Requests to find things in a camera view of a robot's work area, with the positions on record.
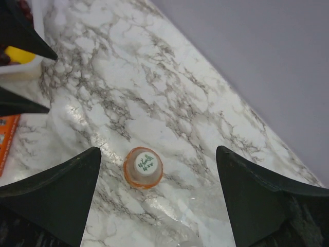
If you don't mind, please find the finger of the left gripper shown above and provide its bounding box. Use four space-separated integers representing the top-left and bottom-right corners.
1 1 58 60
0 87 49 117

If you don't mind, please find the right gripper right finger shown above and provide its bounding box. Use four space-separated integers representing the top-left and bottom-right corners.
216 146 328 246

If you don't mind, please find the white plastic basket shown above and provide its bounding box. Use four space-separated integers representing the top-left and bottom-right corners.
0 0 44 83

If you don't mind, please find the clear bottle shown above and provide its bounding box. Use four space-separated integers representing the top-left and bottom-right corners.
177 186 235 246

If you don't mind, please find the white green bottle cap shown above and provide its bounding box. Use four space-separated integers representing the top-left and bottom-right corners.
134 152 159 177

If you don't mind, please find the yellow lemon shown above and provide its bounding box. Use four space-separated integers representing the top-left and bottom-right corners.
5 46 36 64

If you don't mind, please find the orange snack box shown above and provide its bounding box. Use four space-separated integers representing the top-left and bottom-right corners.
0 115 20 175

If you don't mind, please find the orange juice bottle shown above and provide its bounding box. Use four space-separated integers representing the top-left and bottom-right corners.
123 147 163 189

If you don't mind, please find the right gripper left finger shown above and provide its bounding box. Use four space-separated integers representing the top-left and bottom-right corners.
1 147 101 246

